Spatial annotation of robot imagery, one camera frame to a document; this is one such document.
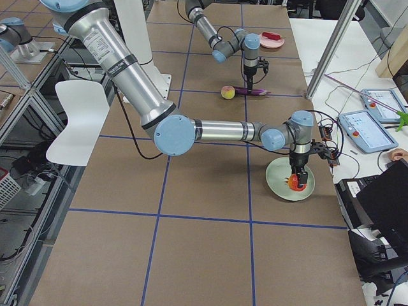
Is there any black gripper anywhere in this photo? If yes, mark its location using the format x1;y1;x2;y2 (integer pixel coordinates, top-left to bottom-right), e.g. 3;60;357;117
289;140;339;188
244;57;269;95

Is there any red orange pomegranate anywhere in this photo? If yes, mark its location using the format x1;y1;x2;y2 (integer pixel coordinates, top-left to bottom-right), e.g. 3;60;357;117
285;174;307;192

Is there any purple eggplant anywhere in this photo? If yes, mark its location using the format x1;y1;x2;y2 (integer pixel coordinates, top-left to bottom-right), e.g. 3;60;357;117
234;87;270;96

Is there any yellow pink peach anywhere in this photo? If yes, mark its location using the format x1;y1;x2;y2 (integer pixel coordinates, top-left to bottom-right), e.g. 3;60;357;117
221;85;235;99

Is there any red chili pepper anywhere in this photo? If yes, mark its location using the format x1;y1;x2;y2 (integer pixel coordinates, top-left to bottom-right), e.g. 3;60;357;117
261;31;284;41

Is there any person hand at laptop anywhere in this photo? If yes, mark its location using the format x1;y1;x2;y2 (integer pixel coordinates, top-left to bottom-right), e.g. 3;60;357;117
388;148;408;162

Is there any mint green plate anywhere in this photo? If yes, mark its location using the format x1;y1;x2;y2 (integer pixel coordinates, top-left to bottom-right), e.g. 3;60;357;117
265;157;316;201

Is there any pink plate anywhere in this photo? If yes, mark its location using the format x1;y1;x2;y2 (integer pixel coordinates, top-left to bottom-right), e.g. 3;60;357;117
259;34;285;49

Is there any near blue teach pendant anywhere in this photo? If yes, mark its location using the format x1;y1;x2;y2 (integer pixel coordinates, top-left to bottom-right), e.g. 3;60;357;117
339;110;398;154

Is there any blue teach pendant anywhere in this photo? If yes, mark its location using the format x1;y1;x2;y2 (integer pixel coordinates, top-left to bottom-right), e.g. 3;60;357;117
339;110;398;154
361;89;407;124

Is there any black laptop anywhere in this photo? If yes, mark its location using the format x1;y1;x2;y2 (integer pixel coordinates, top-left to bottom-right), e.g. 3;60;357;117
335;159;407;254

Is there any far blue teach pendant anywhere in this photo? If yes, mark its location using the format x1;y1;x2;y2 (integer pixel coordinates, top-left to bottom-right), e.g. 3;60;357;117
361;89;407;124

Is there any white plastic chair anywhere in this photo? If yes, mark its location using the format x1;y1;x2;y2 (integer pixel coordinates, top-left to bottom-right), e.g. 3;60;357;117
46;80;110;166

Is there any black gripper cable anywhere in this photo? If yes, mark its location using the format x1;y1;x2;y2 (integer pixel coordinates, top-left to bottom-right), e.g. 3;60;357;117
286;110;345;160
215;25;246;48

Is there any aluminium frame post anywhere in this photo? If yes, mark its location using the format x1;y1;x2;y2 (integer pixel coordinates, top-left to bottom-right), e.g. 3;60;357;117
305;0;365;99

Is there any white wire basket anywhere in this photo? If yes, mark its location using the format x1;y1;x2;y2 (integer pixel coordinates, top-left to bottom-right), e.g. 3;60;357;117
0;168;21;209

